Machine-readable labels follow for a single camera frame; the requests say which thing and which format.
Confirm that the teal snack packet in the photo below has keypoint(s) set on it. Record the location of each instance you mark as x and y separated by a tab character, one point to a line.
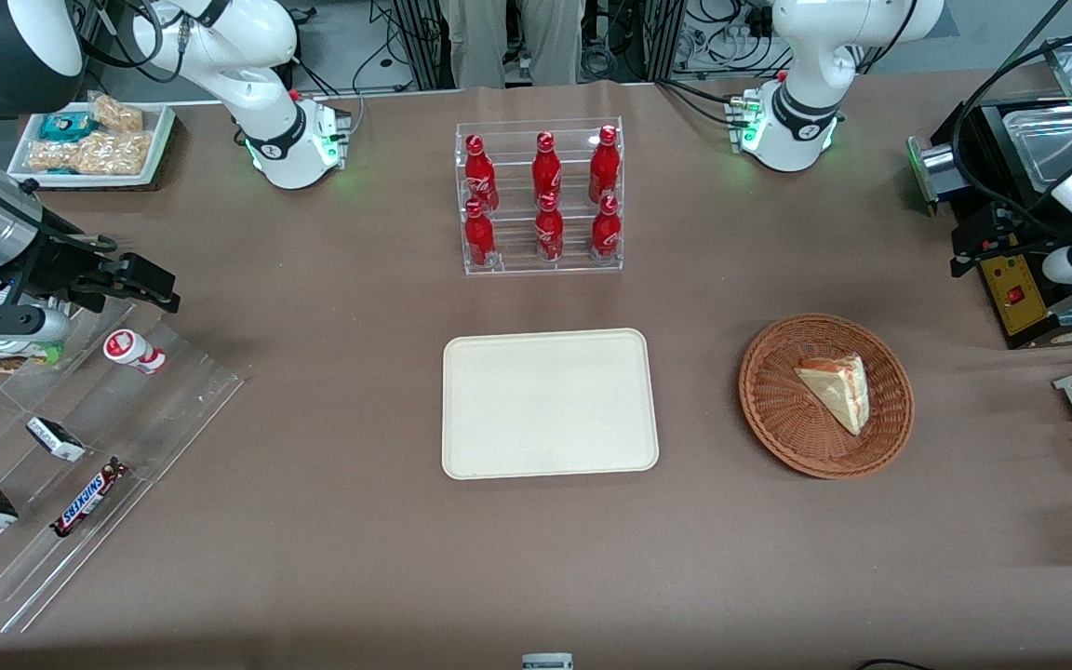
66	126

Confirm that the person in khaki trousers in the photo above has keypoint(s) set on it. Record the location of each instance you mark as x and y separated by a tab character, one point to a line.
475	37

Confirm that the brown wicker basket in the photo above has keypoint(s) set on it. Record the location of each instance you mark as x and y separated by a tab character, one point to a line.
787	409

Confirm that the triangular sandwich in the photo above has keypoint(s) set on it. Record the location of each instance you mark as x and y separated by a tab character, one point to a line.
838	386

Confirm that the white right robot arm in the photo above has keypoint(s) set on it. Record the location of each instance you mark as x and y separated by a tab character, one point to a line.
257	46

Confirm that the small peanut snack bag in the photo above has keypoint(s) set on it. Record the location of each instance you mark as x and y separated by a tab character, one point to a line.
117	113

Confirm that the green capped small bottle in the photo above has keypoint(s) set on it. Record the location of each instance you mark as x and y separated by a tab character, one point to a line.
29	353

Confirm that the brown snickers bar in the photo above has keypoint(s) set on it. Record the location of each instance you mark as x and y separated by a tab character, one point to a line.
89	498

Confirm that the red cola bottle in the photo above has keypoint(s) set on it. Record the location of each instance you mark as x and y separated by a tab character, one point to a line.
546	169
549	233
478	177
606	231
478	237
604	166

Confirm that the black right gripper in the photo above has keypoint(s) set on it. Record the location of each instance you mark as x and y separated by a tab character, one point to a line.
50	258

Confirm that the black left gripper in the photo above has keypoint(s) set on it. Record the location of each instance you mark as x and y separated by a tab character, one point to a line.
1008	226

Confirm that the white grey device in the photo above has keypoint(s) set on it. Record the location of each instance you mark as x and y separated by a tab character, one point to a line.
547	662

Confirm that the black aluminium frame post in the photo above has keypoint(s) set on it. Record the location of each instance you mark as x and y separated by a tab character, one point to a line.
662	37
424	42

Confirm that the white snack tray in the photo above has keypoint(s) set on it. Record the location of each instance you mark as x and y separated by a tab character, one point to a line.
159	140

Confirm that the cream plastic tray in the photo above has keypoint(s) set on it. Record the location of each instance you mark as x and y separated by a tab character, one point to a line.
550	405

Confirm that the white red yogurt bottle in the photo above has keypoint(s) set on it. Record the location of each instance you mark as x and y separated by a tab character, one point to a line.
129	349

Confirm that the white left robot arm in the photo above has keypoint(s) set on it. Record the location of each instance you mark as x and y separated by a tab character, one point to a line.
806	56

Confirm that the black grill appliance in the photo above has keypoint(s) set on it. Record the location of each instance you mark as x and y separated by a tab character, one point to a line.
1029	140

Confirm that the large peanut snack bag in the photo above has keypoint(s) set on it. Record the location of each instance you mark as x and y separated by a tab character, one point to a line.
94	154

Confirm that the clear acrylic stepped display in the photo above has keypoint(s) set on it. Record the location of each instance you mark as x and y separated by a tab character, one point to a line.
154	419

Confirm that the clear acrylic bottle rack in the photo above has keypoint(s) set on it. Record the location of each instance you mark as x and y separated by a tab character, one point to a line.
513	251

